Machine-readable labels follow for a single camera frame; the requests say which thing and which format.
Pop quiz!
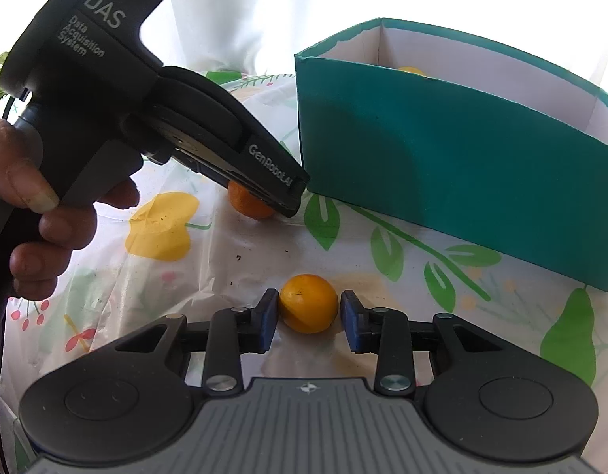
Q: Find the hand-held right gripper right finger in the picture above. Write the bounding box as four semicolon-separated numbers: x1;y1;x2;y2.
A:
340;290;519;397

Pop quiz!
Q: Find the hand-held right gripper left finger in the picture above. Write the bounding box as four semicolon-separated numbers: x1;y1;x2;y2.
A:
91;289;280;396

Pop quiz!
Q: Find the person's left hand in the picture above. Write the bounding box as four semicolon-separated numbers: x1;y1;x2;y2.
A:
0;118;139;302

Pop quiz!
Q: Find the black cable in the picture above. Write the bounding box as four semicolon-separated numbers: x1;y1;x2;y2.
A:
2;90;28;120

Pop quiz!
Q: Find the floral plastic tablecloth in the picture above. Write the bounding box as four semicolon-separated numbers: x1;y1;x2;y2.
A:
0;54;608;474

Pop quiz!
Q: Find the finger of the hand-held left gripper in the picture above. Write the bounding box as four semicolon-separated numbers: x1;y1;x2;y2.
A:
173;150;297;218

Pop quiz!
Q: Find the teal cardboard box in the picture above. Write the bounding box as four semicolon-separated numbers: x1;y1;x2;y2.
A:
293;17;608;293

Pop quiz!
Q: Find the small yellow-orange fruit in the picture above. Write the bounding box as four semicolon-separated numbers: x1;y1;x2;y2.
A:
278;274;339;334

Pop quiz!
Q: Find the orange tangerine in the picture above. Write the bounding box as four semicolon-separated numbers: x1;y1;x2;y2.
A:
227;180;276;220

